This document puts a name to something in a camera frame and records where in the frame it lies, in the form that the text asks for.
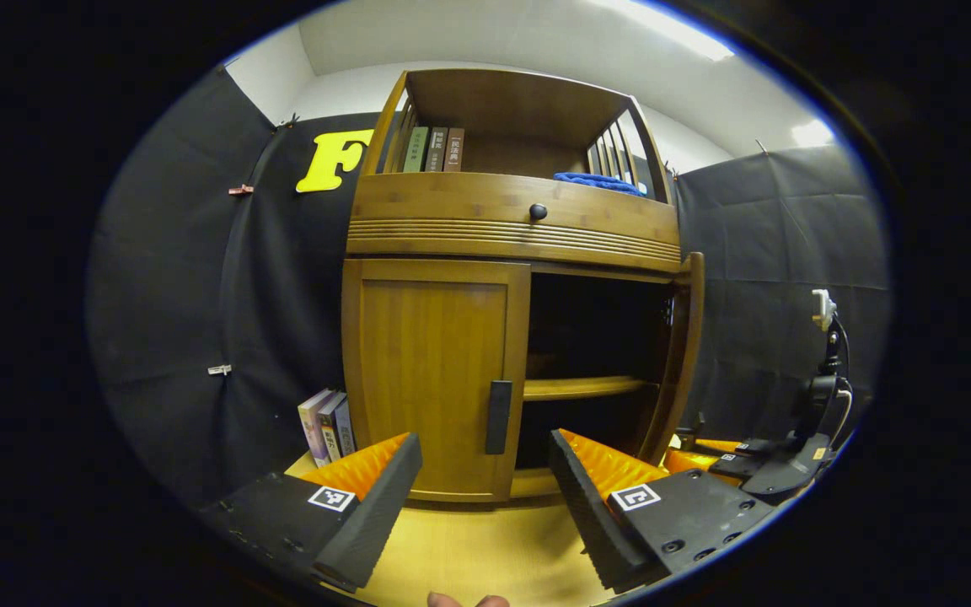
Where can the wooden drawer with black knob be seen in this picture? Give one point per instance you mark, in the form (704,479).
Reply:
(452,202)

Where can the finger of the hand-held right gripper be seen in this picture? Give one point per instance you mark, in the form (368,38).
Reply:
(757,447)
(734,468)

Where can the green book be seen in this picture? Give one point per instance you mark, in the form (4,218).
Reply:
(415,150)

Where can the grey book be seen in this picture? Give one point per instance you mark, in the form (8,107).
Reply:
(332,430)

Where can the blue towel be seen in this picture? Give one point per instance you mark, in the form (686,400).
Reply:
(595,182)

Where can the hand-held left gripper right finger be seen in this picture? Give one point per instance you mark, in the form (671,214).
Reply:
(591,523)

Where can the dark book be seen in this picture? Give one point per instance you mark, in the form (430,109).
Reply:
(346,430)

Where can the small ceiling light panel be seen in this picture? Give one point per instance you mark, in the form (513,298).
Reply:
(812,133)

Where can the brown book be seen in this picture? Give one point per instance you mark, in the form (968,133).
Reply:
(454,150)

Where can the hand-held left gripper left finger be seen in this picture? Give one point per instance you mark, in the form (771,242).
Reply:
(372,523)

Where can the grey-brown book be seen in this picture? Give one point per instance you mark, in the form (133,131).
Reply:
(437,150)

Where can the wooden double-door shoe cabinet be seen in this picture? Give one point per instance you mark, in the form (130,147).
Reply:
(502,101)

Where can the red clip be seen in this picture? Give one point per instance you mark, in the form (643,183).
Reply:
(241,190)

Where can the wooden shoe cabinet door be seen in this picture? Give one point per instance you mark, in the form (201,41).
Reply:
(679,354)
(435,371)

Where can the black backdrop cloth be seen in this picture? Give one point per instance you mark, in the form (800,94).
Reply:
(174,295)

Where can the wooden cabinet shelf board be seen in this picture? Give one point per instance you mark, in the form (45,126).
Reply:
(578,388)

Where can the silver clip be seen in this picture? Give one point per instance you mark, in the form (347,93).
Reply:
(220,369)

